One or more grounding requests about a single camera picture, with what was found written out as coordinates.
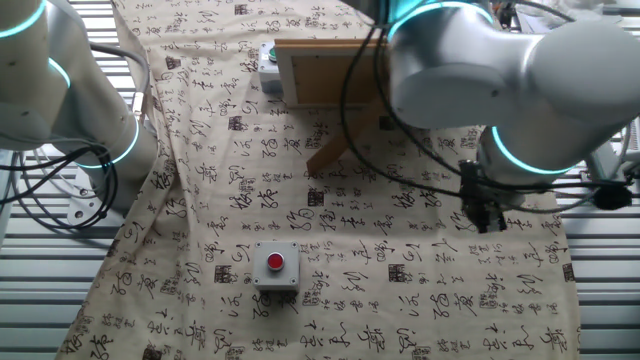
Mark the grey box with red button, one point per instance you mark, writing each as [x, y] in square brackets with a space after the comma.
[265, 280]

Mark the white crumpled paper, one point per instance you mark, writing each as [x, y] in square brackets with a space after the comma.
[575, 12]

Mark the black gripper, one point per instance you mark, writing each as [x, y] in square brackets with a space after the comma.
[477, 200]

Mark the silver ribbed camera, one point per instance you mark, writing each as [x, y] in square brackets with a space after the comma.
[632, 135]

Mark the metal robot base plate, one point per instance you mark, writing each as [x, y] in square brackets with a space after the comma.
[82, 210]

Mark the beige calligraphy print cloth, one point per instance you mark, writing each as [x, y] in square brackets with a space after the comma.
[350, 250]

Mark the grey box with green button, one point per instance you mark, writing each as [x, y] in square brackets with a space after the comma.
[267, 80]

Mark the wooden picture frame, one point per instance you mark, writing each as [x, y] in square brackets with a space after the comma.
[320, 80]

